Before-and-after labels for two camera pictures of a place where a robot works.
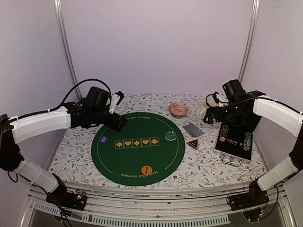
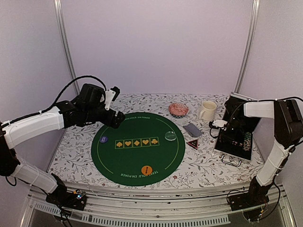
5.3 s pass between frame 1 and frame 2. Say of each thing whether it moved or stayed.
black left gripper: stayed
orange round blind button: stayed
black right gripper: moved
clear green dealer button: stayed
